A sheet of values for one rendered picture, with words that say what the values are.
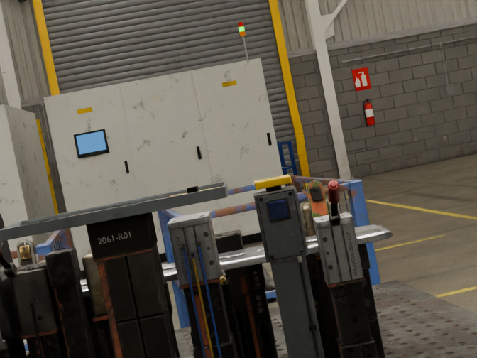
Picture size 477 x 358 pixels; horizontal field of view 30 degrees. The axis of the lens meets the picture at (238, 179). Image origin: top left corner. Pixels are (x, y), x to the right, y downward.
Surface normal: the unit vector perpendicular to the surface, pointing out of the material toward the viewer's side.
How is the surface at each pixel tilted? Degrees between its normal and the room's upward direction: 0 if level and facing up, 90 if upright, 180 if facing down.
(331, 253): 90
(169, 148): 90
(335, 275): 90
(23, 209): 90
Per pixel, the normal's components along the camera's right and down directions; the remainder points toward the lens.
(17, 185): 0.10, 0.04
